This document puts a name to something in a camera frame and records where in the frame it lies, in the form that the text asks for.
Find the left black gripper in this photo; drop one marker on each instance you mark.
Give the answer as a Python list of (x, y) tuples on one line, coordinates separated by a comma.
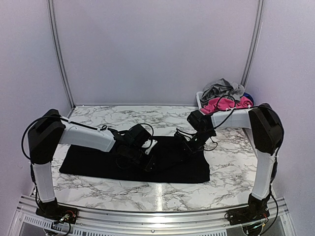
[(146, 164)]

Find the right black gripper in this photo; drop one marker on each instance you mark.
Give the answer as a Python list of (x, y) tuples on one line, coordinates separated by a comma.
[(188, 147)]

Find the black t-shirt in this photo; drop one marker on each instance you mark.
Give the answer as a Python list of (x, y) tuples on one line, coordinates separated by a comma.
[(169, 161)]

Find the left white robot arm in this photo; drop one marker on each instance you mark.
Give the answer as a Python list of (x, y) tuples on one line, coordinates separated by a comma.
[(43, 135)]

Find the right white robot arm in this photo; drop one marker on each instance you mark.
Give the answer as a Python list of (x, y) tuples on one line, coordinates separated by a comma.
[(267, 134)]

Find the white plastic laundry basket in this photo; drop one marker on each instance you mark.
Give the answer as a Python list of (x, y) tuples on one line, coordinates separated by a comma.
[(205, 105)]

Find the pink garment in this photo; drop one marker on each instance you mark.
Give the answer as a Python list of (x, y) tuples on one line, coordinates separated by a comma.
[(226, 104)]

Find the grey garment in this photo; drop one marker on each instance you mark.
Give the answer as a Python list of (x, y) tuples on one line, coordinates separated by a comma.
[(224, 88)]

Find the blue garment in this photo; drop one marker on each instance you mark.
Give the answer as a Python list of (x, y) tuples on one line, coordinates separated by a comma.
[(249, 97)]

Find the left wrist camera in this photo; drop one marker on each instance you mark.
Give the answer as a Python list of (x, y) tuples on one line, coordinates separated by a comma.
[(142, 137)]

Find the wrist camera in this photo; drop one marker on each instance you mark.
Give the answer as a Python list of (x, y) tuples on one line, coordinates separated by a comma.
[(198, 120), (142, 137)]

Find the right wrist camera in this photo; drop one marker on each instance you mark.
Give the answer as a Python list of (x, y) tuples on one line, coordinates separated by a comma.
[(198, 120)]

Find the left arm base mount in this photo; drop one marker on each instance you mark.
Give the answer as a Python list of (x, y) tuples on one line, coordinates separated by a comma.
[(63, 214)]

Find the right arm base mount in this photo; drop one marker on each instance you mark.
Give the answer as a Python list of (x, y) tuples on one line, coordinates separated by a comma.
[(246, 214)]

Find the right aluminium frame post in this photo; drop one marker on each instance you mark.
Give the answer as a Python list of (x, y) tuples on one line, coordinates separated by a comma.
[(254, 42)]

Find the aluminium frame post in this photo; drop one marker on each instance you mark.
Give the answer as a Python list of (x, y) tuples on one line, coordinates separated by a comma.
[(254, 42), (58, 51)]

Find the aluminium front rail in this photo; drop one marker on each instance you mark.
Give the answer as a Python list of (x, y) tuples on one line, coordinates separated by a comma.
[(98, 222)]

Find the left aluminium frame post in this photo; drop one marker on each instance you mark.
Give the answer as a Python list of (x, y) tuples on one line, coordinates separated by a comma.
[(58, 51)]

